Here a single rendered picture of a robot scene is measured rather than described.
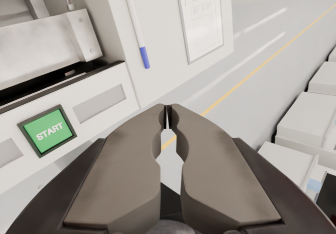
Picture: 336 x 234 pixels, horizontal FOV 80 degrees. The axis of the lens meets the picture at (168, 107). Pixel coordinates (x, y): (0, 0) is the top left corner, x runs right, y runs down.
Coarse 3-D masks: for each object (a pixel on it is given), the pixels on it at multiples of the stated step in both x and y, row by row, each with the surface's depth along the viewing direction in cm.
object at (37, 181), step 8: (88, 144) 78; (72, 152) 74; (80, 152) 73; (56, 160) 79; (64, 160) 74; (72, 160) 71; (48, 168) 121; (56, 168) 124; (160, 168) 68; (32, 176) 115; (40, 176) 118; (48, 176) 122; (160, 176) 69; (32, 184) 116; (40, 184) 119
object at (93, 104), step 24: (120, 72) 34; (48, 96) 27; (72, 96) 30; (96, 96) 33; (120, 96) 36; (0, 120) 24; (72, 120) 30; (96, 120) 33; (0, 144) 25; (24, 144) 26; (72, 144) 31; (0, 168) 25; (24, 168) 27; (0, 192) 26
